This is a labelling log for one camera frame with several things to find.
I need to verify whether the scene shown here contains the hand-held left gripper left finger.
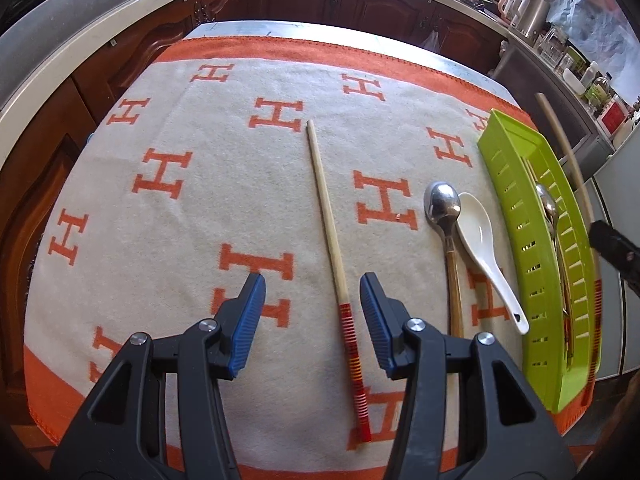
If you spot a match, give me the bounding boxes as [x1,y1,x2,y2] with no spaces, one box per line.
[50,272,267,480]

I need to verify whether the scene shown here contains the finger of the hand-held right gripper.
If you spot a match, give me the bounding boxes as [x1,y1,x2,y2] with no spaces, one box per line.
[589,219,640,294]

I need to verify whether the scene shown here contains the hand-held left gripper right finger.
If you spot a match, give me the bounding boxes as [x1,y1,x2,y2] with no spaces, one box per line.
[360,273,576,480]

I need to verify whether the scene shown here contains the large metal spoon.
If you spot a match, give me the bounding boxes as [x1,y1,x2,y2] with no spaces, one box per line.
[534,183,576,361]

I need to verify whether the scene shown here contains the red banded bamboo chopstick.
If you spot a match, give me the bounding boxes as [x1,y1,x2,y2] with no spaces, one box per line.
[535,91,596,225]
[305,119,373,443]

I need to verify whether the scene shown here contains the green plastic utensil tray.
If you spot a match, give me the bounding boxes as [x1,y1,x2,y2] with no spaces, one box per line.
[476,108,603,413]

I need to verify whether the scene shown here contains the white ceramic spoon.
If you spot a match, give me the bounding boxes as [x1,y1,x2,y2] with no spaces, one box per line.
[456,192,531,336]

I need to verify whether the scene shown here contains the metal spoon wooden handle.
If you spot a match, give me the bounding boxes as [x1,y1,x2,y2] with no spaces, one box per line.
[423,181,466,339]

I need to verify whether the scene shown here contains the pale grey refrigerator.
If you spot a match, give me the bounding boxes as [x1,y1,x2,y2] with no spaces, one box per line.
[585,125,640,381]

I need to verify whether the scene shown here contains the orange and beige printed blanket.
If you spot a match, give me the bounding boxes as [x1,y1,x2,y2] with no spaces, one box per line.
[22,35,596,480]

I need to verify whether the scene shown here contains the red box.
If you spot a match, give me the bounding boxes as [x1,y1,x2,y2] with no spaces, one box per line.
[600,97,629,134]

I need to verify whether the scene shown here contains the green label bottle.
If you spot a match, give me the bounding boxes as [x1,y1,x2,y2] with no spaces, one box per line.
[582,72,614,109]

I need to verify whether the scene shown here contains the white bowl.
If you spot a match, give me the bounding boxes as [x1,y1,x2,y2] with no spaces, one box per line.
[562,67,587,94]

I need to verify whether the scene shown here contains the clear glass jar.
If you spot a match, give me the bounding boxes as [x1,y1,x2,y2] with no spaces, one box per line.
[540,25,569,64]

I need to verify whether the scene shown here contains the cream kitchen countertop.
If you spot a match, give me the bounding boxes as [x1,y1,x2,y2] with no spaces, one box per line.
[0,0,521,133]

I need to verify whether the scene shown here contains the brown wooden base cabinets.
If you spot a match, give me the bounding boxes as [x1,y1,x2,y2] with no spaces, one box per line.
[0,0,511,411]

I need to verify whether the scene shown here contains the steel splash guard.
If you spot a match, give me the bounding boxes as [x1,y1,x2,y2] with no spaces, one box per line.
[0,0,144,112]

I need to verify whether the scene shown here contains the silver foil wall sheet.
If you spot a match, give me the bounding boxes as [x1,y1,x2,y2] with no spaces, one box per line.
[545,0,640,96]

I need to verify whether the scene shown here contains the steel electric kettle pink handle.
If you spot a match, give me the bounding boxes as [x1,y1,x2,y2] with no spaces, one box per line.
[500,0,552,37]

